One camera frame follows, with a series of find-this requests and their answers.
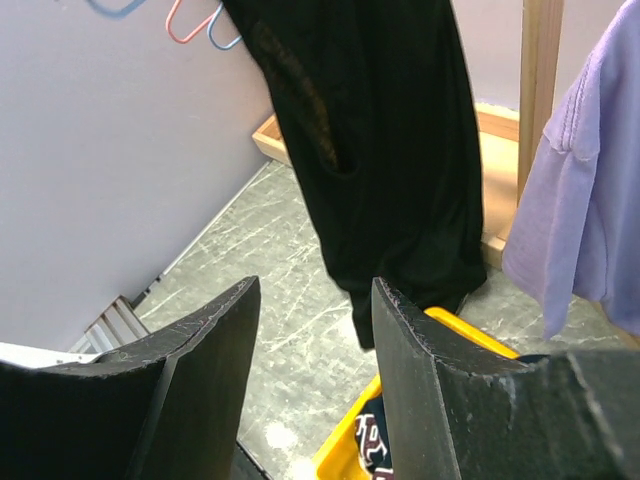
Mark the yellow plastic bin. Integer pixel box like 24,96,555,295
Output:
313,307,519,480

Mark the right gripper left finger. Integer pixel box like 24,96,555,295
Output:
1,276,261,479

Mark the left wooden clothes rack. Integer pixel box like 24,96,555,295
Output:
251,0,566,271

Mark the navy printed shirt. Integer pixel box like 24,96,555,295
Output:
355,395,395,480

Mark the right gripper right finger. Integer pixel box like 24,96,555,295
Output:
371,278,639,479

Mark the purple t-shirt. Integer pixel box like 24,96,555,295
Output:
502,1,639,337

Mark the light blue wire hanger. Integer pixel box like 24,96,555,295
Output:
87,0,244,51

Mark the pink wire hanger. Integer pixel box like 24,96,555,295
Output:
165,0,222,45

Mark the black tank top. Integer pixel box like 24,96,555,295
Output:
219,0,489,350

